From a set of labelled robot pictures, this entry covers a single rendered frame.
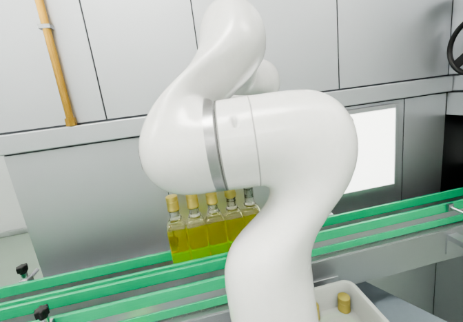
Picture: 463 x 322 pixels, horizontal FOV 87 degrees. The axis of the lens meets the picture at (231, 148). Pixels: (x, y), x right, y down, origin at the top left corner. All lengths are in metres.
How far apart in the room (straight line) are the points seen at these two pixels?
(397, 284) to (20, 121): 1.64
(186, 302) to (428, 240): 0.84
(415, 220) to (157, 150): 0.97
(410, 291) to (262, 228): 1.37
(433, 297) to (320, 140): 1.53
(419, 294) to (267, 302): 1.41
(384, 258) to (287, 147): 0.85
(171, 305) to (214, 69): 0.63
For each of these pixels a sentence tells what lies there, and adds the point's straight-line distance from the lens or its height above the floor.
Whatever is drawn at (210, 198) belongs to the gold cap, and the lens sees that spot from 0.74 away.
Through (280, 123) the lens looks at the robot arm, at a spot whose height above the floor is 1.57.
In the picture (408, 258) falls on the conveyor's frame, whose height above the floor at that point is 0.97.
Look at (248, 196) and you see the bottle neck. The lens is 0.77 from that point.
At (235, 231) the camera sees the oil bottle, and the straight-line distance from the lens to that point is 0.79.
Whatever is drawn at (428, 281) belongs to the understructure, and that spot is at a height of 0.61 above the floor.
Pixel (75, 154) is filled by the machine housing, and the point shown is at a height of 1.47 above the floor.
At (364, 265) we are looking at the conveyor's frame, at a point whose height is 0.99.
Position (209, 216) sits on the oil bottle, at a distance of 0.76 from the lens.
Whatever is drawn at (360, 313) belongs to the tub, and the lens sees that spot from 0.91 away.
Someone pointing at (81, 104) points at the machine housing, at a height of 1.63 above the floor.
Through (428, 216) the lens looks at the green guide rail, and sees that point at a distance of 1.13.
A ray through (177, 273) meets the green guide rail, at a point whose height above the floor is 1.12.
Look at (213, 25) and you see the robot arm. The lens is 0.31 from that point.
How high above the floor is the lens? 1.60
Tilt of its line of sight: 12 degrees down
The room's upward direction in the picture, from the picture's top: 7 degrees counter-clockwise
